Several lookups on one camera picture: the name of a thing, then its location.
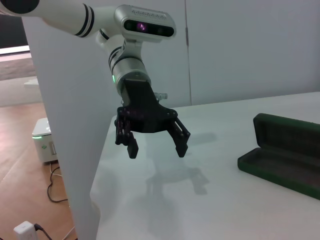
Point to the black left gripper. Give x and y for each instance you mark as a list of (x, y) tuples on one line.
[(142, 112)]

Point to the green glasses case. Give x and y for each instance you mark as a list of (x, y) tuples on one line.
[(287, 140)]

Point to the grey panel joint clip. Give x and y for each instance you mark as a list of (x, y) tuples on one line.
[(187, 35)]

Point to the white box device green light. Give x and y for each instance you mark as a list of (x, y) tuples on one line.
[(42, 150)]

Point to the white flat floor board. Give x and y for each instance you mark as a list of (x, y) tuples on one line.
[(31, 83)]

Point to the white power adapter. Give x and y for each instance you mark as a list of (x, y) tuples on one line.
[(23, 231)]

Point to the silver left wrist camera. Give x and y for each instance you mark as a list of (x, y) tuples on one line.
[(150, 27)]

